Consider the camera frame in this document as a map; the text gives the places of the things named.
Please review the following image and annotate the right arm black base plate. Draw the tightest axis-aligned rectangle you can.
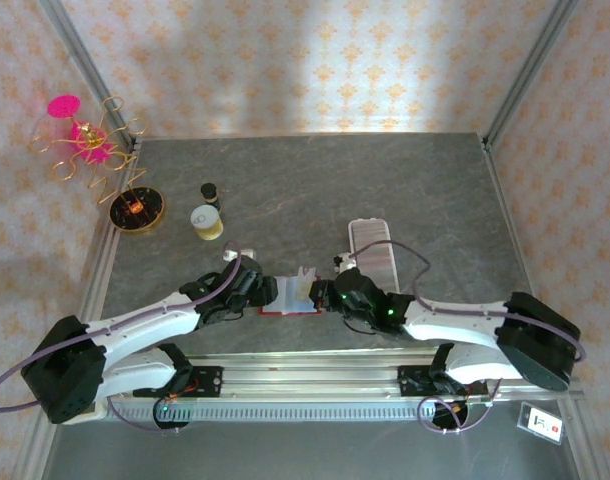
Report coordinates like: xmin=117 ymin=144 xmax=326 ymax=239
xmin=397 ymin=366 xmax=489 ymax=399

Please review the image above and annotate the aluminium frame post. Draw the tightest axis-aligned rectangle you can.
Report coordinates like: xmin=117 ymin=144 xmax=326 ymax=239
xmin=482 ymin=0 xmax=581 ymax=149
xmin=37 ymin=0 xmax=136 ymax=151

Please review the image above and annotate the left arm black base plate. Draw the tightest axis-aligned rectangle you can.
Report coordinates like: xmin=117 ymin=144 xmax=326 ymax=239
xmin=132 ymin=366 xmax=224 ymax=400

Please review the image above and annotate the white badge with red mark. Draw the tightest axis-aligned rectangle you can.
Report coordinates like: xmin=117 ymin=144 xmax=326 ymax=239
xmin=517 ymin=401 xmax=566 ymax=444

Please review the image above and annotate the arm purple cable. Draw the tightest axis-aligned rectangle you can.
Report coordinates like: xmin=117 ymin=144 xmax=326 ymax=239
xmin=352 ymin=239 xmax=589 ymax=435
xmin=0 ymin=241 xmax=259 ymax=436

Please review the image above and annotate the grey slotted cable duct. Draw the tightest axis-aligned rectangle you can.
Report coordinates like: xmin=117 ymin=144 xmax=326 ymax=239
xmin=104 ymin=402 xmax=436 ymax=422

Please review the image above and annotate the white slotted plastic tray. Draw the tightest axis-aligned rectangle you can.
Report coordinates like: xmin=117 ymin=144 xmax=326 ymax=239
xmin=347 ymin=218 xmax=402 ymax=301

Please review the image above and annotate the pink disc decoration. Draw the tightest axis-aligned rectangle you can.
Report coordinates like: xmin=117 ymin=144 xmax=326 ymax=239
xmin=47 ymin=94 xmax=114 ymax=165

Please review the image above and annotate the small black bottle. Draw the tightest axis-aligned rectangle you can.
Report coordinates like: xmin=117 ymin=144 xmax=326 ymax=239
xmin=200 ymin=183 xmax=222 ymax=211

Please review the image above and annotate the gold tin can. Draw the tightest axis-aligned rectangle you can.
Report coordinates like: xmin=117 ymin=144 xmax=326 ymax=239
xmin=189 ymin=204 xmax=225 ymax=242

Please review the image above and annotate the gold wire ornament black base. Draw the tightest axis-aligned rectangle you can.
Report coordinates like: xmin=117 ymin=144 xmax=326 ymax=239
xmin=28 ymin=95 xmax=167 ymax=236

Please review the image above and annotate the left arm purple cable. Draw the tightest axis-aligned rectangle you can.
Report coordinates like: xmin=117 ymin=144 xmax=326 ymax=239
xmin=0 ymin=241 xmax=259 ymax=436

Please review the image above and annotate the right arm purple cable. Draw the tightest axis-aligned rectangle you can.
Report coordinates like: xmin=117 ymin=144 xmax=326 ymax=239
xmin=352 ymin=239 xmax=589 ymax=435

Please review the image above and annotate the silver diamond print card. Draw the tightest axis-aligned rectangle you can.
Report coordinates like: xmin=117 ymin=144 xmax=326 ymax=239
xmin=293 ymin=266 xmax=317 ymax=304

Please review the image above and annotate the aluminium mounting rail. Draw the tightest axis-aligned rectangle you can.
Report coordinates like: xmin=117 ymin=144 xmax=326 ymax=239
xmin=99 ymin=352 xmax=586 ymax=401

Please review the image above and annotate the red leather card holder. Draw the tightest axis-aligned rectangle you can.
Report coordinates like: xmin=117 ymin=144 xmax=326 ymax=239
xmin=258 ymin=273 xmax=322 ymax=317

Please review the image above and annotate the stack of plastic cards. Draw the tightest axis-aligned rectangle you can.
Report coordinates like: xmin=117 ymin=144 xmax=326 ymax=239
xmin=352 ymin=223 xmax=399 ymax=296

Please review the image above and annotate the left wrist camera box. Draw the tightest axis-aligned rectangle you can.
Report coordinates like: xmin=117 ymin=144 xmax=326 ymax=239
xmin=222 ymin=244 xmax=256 ymax=264

